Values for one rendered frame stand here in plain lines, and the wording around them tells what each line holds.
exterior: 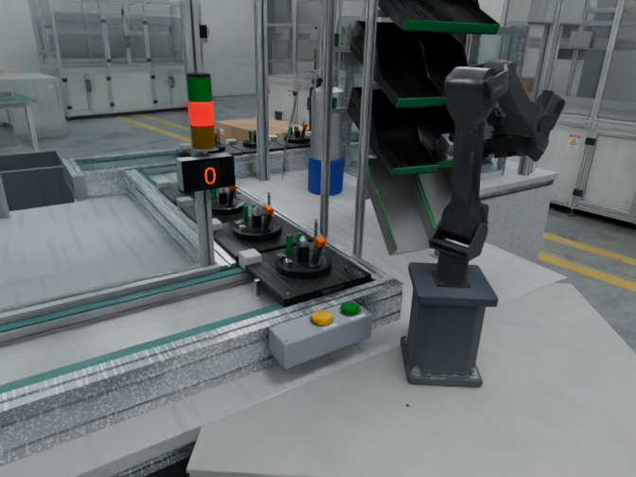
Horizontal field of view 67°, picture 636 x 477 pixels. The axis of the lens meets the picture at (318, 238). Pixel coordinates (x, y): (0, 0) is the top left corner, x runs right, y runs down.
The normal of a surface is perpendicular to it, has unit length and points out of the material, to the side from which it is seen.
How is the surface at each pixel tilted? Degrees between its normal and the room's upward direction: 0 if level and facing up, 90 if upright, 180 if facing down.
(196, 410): 0
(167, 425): 0
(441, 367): 90
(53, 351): 0
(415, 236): 45
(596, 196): 90
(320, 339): 90
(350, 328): 90
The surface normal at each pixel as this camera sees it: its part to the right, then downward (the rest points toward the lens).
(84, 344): 0.02, -0.92
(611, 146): -0.74, 0.24
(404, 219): 0.29, -0.40
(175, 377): 0.54, 0.33
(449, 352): -0.05, 0.39
